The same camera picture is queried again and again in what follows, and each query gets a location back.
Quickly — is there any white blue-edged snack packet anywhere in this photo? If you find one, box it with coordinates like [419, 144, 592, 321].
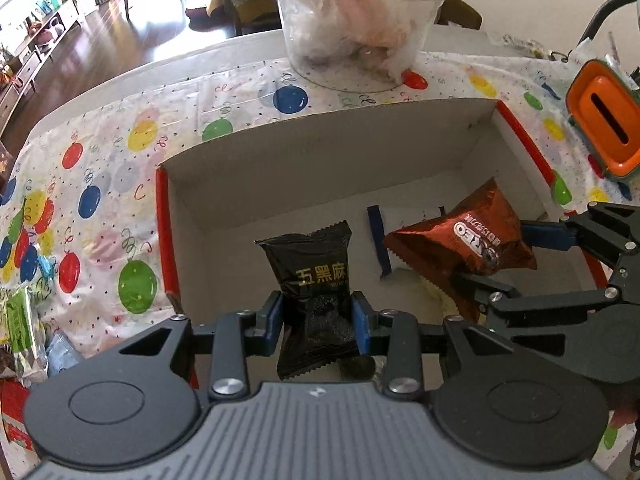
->
[366, 204, 447, 281]

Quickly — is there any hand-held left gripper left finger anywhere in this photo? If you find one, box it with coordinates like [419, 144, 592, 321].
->
[117, 289, 285, 402]

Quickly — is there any wooden television cabinet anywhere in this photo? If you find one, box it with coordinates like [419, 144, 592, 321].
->
[0, 0, 83, 131]

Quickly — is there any clear plastic tub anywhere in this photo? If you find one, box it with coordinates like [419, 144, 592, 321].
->
[263, 0, 455, 93]

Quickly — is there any red white cardboard box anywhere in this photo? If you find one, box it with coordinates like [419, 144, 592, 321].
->
[155, 99, 613, 393]

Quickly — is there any light blue snack packet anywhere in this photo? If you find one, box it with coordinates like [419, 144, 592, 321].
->
[46, 331, 83, 378]

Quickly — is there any bunch of keys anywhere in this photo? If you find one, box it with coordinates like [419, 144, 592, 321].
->
[487, 32, 546, 58]

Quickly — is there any brown snack packet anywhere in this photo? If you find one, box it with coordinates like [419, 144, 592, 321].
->
[384, 177, 538, 323]

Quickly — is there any crumpled clear plastic bag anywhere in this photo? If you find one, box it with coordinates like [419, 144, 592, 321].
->
[292, 0, 441, 83]

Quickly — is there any green snack packet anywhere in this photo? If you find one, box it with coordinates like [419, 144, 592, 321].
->
[2, 287, 48, 388]

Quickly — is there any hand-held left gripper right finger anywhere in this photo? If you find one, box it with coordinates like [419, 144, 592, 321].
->
[350, 289, 521, 402]

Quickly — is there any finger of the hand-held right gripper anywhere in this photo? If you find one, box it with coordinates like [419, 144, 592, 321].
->
[454, 270, 640, 329]
[520, 201, 640, 277]

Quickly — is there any black snack packet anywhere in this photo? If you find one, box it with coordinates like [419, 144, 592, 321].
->
[254, 220, 363, 382]

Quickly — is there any balloon print tablecloth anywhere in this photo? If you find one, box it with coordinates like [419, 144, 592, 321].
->
[0, 50, 640, 461]

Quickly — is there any round floor cushion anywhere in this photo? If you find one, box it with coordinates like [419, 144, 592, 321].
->
[186, 5, 223, 23]

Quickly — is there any white gooseneck desk lamp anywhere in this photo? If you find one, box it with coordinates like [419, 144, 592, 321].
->
[575, 0, 640, 46]

